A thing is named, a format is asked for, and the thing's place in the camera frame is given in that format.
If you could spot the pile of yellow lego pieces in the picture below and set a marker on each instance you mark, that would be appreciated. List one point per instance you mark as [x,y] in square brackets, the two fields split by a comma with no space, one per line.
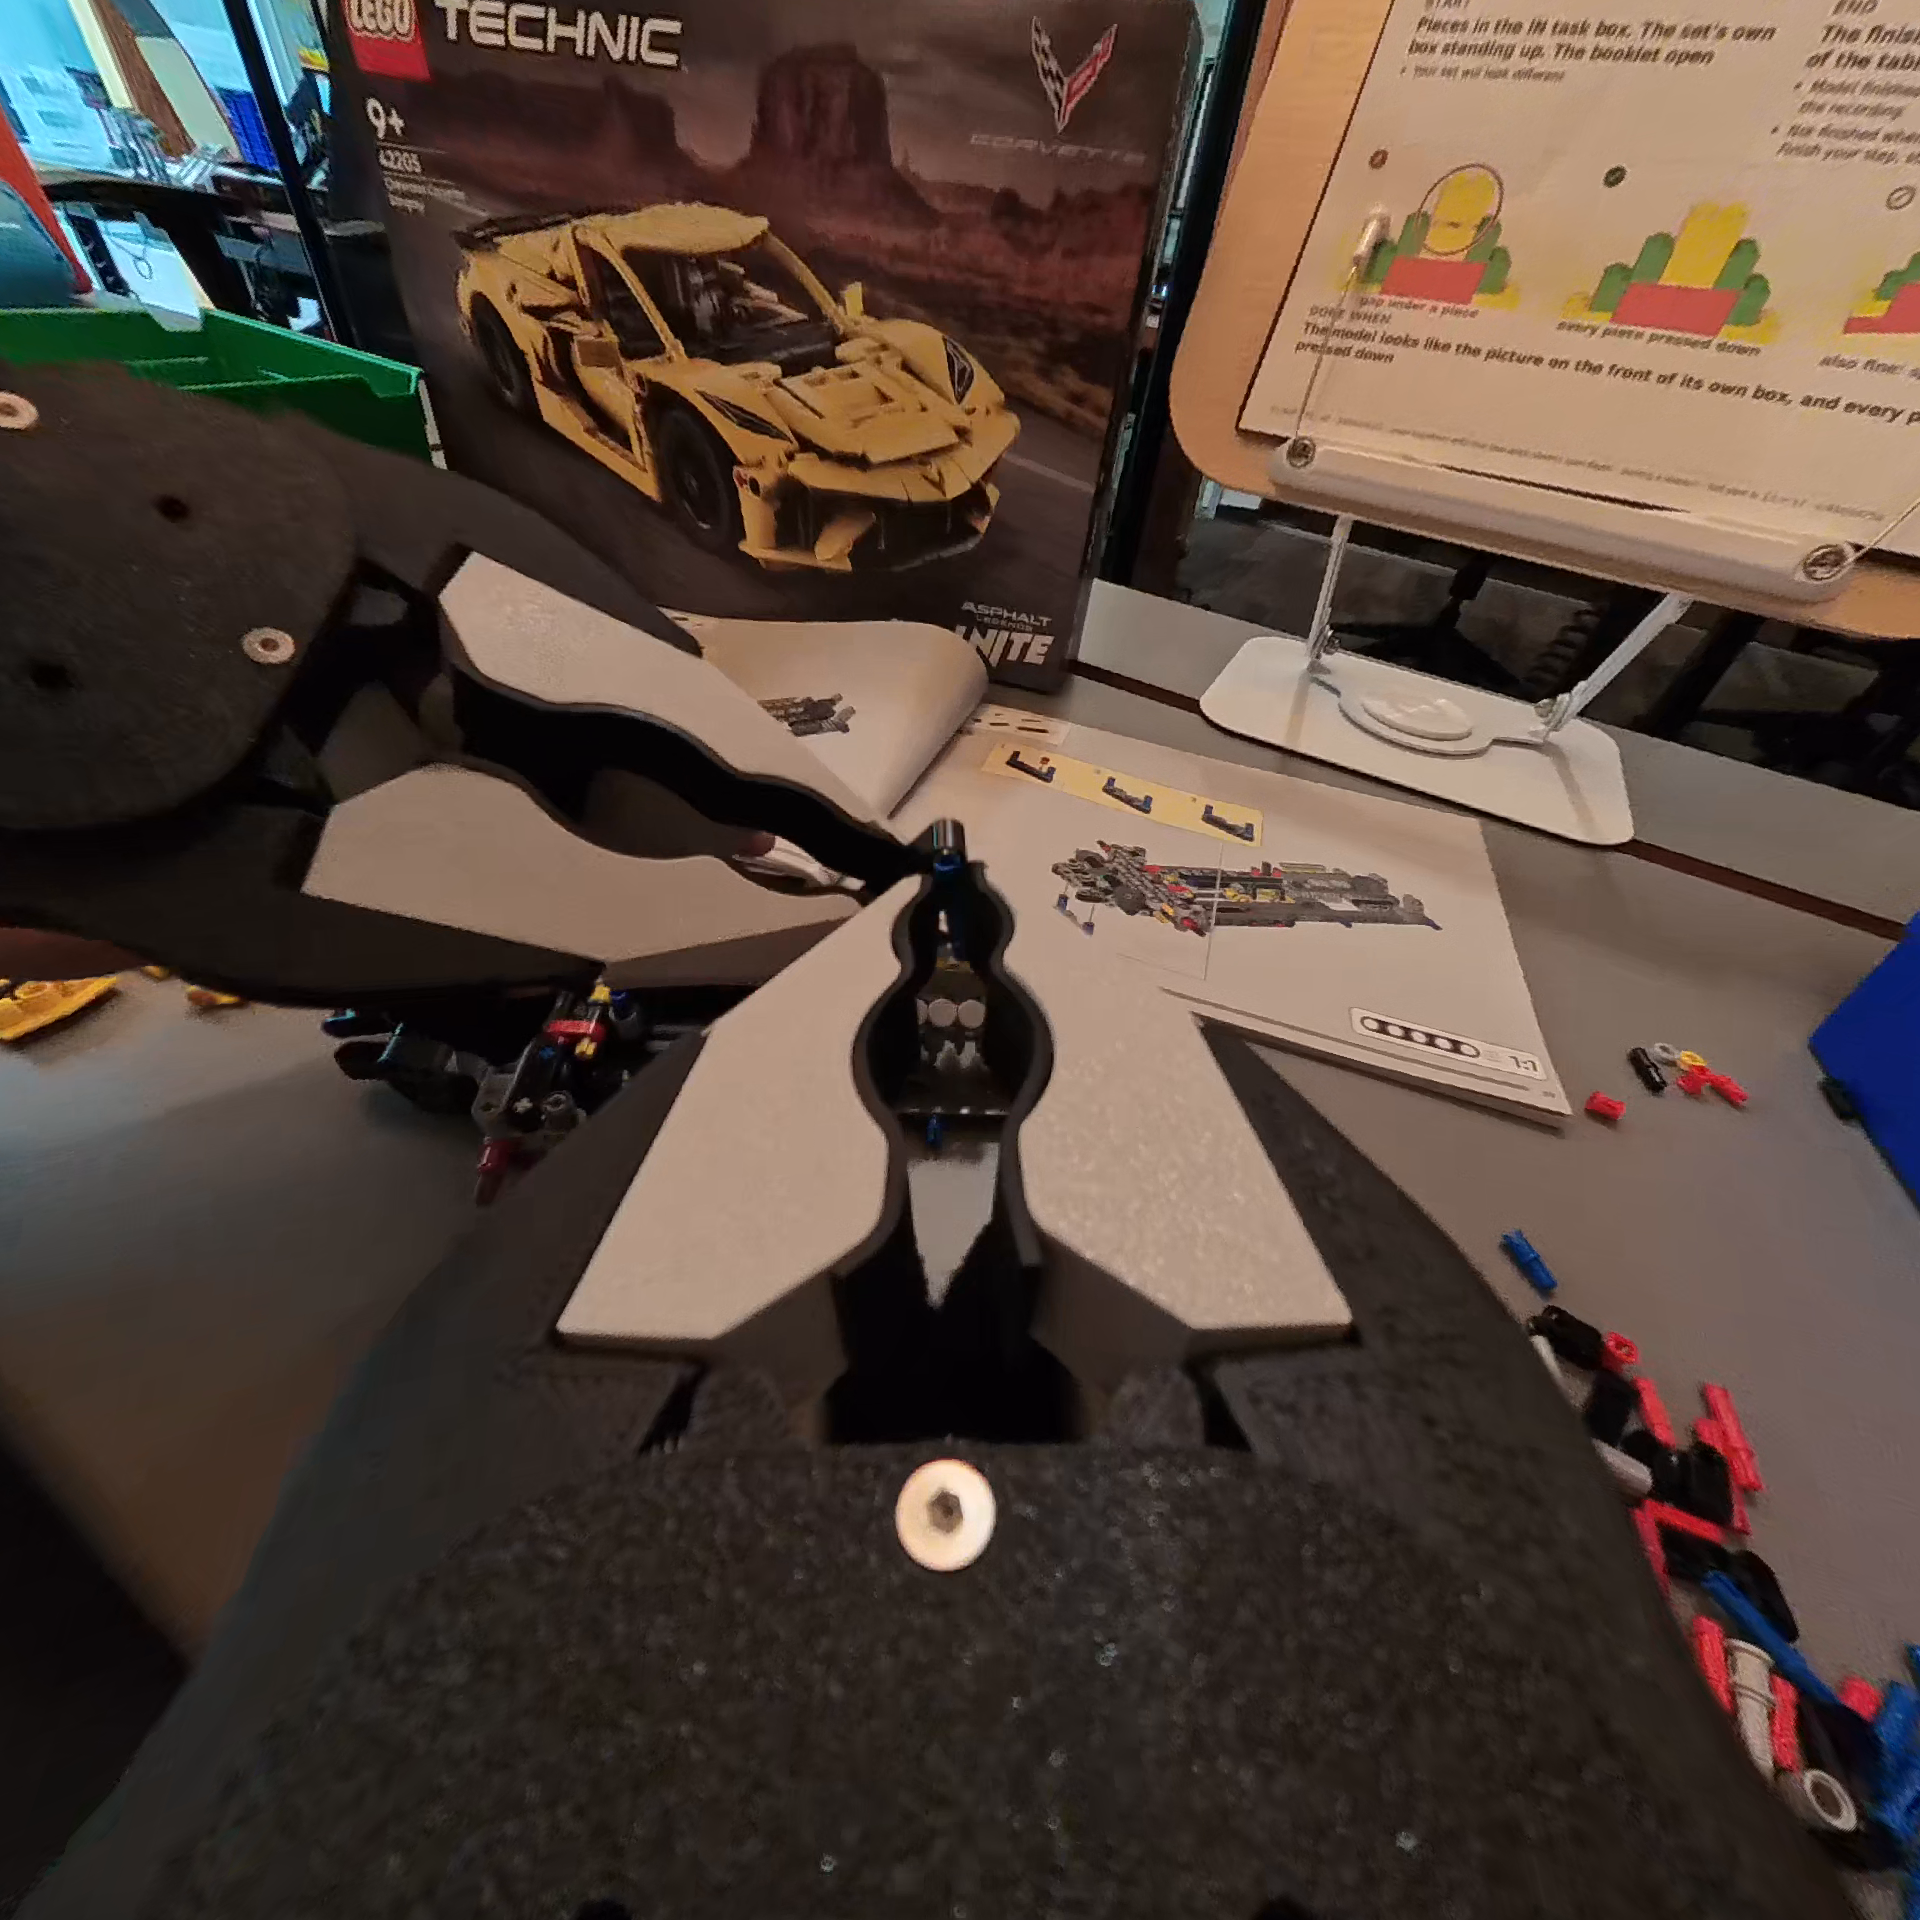
[54,1003]

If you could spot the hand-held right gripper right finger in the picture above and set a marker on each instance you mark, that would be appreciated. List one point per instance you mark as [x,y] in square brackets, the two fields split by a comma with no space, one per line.
[1181,1215]

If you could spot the pile of mixed lego pieces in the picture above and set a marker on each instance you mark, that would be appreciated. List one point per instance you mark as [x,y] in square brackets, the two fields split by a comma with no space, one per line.
[1709,1502]

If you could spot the small red yellow lego cluster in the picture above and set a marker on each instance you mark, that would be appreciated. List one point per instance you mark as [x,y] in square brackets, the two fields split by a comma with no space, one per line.
[1698,1074]

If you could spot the thick open lego instruction booklet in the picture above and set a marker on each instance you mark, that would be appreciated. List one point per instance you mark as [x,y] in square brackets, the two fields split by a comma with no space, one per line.
[884,705]

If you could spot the green plastic bin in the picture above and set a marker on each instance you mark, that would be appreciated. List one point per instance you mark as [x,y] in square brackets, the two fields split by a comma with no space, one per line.
[271,375]

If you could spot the long lego chassis assembly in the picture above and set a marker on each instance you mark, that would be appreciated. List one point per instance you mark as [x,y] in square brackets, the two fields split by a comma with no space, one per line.
[522,1076]

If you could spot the lego instruction sheet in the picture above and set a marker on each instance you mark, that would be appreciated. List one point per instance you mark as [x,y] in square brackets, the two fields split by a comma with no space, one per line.
[1345,976]

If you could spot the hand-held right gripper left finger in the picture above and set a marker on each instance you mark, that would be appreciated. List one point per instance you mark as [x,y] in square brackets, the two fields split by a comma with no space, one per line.
[718,1215]

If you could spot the blue plastic bin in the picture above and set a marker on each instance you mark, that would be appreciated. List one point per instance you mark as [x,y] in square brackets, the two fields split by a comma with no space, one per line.
[1871,1049]

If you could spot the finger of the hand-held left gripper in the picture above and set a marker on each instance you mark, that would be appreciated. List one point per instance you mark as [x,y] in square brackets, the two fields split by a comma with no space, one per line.
[603,644]
[450,871]

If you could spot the lego box with yellow car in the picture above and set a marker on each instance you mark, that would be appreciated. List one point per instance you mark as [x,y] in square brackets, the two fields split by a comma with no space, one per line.
[746,375]

